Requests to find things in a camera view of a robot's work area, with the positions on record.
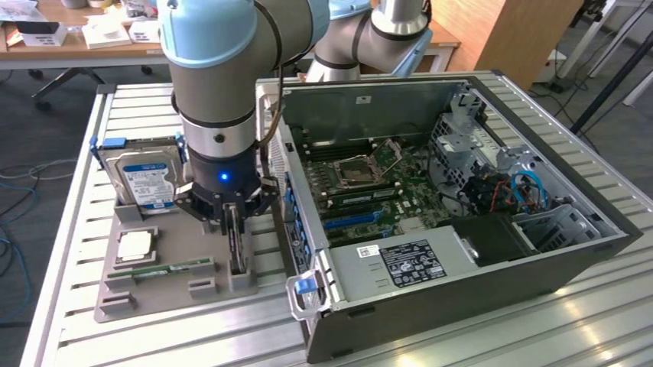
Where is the white printed box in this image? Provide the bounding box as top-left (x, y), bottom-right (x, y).
top-left (128, 21), bottom-right (167, 44)

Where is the black tripod pole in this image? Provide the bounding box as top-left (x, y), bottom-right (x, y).
top-left (569, 36), bottom-right (653, 135)

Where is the grey power supply unit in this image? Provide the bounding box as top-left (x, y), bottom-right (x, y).
top-left (326, 225), bottom-right (483, 303)

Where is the CPU socket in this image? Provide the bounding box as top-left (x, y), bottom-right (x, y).
top-left (331, 156), bottom-right (383, 188)

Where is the orange wire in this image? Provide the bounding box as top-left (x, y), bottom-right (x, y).
top-left (486, 179), bottom-right (513, 215)

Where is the green graphics card black fan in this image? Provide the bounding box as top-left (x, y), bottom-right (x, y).
top-left (223, 202), bottom-right (248, 278)

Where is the green RAM stick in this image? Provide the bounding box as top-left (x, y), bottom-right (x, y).
top-left (328, 186), bottom-right (402, 207)
top-left (107, 256), bottom-right (213, 279)

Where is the metal socket cover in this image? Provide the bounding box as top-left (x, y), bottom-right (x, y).
top-left (370, 136), bottom-right (407, 162)

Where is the blue expansion slot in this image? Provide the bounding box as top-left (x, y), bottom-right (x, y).
top-left (322, 213), bottom-right (384, 231)

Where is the black camera cable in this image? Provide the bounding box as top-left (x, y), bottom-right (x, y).
top-left (257, 22), bottom-right (287, 192)

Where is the grey plastic parts rack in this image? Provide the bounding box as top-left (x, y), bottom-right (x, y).
top-left (91, 183), bottom-right (259, 324)

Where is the metal disk bay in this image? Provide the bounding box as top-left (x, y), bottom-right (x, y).
top-left (513, 204), bottom-right (606, 253)

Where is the perforated metal drive cage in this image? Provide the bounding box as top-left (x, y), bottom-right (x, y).
top-left (427, 89), bottom-right (542, 184)

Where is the black looped cable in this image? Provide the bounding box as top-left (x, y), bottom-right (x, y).
top-left (426, 151), bottom-right (471, 203)

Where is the black wheeled desk leg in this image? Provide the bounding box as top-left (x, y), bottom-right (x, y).
top-left (28, 67), bottom-right (153, 112)

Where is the wooden cabinet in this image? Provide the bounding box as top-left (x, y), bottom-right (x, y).
top-left (430, 0), bottom-right (586, 91)

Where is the silver CPU chip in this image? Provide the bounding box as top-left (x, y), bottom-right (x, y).
top-left (115, 230), bottom-right (157, 265)

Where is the white table frame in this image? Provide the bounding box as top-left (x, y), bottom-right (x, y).
top-left (555, 0), bottom-right (653, 108)

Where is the blue floor cable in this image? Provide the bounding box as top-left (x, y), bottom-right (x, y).
top-left (0, 183), bottom-right (37, 326)

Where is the blue data cable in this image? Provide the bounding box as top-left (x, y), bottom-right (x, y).
top-left (509, 170), bottom-right (551, 215)

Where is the green motherboard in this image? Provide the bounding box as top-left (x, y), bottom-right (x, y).
top-left (300, 135), bottom-right (455, 245)

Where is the white box black lid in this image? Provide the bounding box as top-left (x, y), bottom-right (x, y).
top-left (14, 21), bottom-right (67, 47)

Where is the hard disk with blue rails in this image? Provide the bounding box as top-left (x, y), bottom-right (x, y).
top-left (87, 132), bottom-right (188, 215)

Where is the open black PC case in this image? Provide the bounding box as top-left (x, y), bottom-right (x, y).
top-left (253, 74), bottom-right (645, 364)

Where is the white open cardboard box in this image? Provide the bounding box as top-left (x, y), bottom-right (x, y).
top-left (80, 15), bottom-right (132, 50)

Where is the floor power strip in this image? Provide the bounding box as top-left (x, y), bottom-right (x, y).
top-left (545, 78), bottom-right (577, 95)

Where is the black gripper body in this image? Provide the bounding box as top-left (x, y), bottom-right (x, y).
top-left (188, 151), bottom-right (264, 217)

